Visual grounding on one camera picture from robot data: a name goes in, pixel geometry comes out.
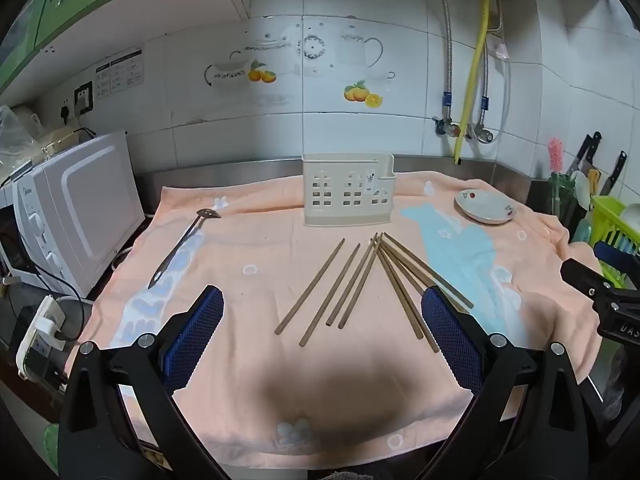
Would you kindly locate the white wall notice sticker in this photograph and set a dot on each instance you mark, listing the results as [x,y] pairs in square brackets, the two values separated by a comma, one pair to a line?
[119,72]

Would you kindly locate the white power strip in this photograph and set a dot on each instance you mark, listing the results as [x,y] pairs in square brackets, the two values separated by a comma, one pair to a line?
[42,332]

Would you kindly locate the brown wooden chopstick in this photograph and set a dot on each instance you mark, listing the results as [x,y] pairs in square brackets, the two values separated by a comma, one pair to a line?
[330,295]
[399,294]
[361,280]
[425,267]
[402,266]
[407,299]
[310,286]
[351,280]
[415,270]

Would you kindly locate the green plastic item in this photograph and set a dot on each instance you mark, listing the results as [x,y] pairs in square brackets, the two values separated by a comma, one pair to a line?
[51,445]

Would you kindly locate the metal slotted spoon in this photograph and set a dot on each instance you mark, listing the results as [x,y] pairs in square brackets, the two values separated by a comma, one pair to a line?
[180,247]

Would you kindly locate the metal pipe valve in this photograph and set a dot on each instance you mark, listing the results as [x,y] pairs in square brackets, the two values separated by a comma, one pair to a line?
[481,132]

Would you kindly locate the black wall socket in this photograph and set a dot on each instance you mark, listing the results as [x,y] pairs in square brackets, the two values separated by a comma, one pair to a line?
[83,96]

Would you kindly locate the beige plastic utensil holder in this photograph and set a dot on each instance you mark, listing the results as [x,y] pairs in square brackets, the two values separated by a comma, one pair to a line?
[345,210]

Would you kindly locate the green plastic dish rack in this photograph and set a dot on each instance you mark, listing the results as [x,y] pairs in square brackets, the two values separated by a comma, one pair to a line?
[615,220]

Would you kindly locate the white microwave oven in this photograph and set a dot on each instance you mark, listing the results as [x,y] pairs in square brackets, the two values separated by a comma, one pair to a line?
[90,200]

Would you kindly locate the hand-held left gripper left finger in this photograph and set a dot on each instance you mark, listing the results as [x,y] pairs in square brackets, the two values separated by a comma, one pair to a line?
[196,330]

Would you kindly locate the white floral plate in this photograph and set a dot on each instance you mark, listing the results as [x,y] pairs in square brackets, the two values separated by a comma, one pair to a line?
[482,207]

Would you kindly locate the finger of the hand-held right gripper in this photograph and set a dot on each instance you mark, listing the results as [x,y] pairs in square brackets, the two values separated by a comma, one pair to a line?
[620,260]
[585,280]

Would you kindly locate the pink bottle brush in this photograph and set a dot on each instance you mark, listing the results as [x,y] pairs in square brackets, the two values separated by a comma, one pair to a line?
[555,157]

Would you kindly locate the glass jar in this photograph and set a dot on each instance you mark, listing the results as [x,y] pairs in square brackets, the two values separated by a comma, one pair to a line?
[564,200]

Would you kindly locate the clear plastic bag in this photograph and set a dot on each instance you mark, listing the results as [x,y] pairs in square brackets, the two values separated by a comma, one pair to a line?
[17,132]

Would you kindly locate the peach printed towel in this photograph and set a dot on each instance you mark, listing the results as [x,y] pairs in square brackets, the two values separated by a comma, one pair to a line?
[250,300]

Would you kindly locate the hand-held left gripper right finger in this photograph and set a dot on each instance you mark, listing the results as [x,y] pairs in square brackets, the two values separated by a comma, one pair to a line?
[450,335]

